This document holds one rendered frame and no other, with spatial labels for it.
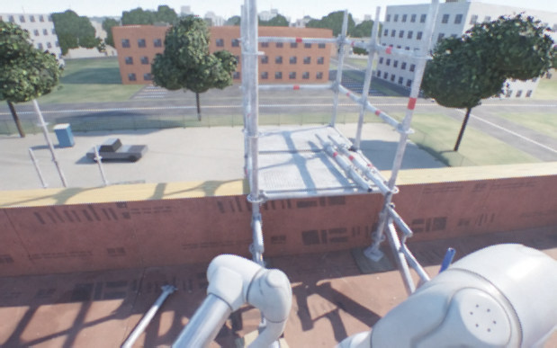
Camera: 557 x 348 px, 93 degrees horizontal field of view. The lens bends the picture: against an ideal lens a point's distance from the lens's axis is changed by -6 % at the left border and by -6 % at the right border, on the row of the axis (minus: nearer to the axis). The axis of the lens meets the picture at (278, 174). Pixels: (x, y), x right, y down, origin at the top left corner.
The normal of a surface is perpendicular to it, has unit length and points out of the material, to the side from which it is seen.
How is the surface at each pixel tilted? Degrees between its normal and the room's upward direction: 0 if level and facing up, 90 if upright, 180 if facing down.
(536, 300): 40
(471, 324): 23
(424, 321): 66
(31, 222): 90
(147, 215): 90
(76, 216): 90
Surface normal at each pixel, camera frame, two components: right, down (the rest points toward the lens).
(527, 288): 0.18, -0.61
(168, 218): 0.15, 0.48
